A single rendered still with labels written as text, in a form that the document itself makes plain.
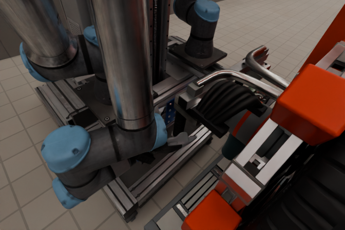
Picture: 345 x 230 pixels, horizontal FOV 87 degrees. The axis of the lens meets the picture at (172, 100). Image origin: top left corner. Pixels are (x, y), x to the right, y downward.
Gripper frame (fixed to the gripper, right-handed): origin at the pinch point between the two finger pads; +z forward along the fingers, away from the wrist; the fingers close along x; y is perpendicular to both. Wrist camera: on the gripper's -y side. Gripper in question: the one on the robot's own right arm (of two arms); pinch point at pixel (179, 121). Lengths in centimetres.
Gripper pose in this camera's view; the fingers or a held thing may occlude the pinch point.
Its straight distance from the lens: 58.2
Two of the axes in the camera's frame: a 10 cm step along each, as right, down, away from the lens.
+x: -6.6, -5.6, 5.0
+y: 0.8, -7.2, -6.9
